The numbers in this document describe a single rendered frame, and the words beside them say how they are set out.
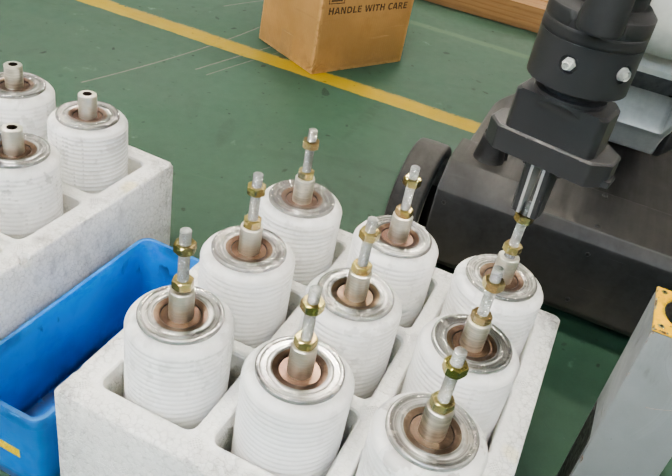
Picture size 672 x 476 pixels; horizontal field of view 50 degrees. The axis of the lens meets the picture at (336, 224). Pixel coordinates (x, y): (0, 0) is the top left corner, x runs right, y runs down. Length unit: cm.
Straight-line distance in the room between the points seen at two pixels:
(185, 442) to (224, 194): 70
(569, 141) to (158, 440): 44
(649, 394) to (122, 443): 47
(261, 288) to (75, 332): 29
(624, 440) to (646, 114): 56
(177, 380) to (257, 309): 12
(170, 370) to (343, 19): 129
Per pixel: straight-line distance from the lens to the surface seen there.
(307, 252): 81
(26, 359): 87
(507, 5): 250
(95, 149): 92
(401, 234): 78
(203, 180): 131
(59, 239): 87
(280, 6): 188
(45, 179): 86
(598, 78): 63
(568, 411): 105
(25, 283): 86
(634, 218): 112
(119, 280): 95
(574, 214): 107
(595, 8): 59
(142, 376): 65
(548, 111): 67
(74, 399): 68
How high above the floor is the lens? 69
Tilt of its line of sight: 34 degrees down
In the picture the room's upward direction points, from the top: 11 degrees clockwise
